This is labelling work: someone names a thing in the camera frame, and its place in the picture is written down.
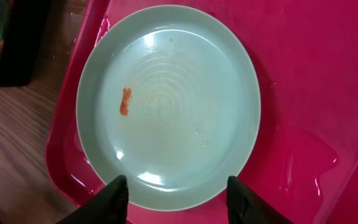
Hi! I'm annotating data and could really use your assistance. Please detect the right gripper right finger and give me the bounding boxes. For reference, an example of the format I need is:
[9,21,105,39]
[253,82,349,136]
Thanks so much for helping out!
[226,176,291,224]

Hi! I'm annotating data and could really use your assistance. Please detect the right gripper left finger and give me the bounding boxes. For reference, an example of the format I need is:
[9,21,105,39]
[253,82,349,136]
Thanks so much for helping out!
[57,175,129,224]

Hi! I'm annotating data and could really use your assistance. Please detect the white plate bottom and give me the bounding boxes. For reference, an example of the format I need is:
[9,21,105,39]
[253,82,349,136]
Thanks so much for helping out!
[76,5,261,211]

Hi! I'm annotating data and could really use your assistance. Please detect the red sauce stain bottom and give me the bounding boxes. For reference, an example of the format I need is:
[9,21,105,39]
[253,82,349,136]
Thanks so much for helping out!
[119,88,132,116]

